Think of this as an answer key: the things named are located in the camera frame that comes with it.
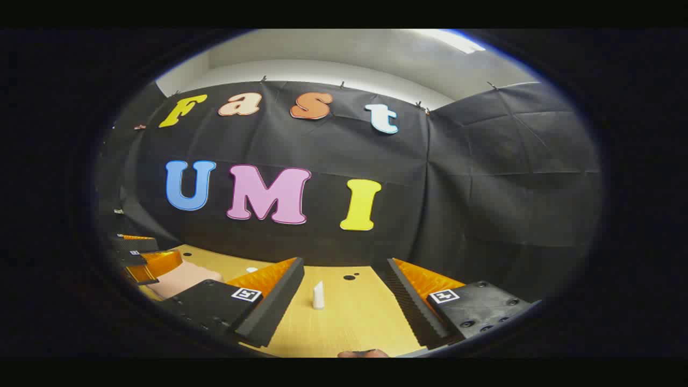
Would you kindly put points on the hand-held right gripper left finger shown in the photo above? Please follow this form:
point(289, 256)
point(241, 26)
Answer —
point(277, 306)

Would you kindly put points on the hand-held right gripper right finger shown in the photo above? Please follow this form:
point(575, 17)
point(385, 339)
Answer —
point(414, 306)

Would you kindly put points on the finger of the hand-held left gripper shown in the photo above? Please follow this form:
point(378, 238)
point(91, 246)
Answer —
point(156, 264)
point(137, 244)

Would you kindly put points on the white cone-shaped tube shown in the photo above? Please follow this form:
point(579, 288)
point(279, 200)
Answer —
point(318, 296)

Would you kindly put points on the black backdrop cloth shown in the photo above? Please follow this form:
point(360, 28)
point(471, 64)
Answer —
point(457, 188)

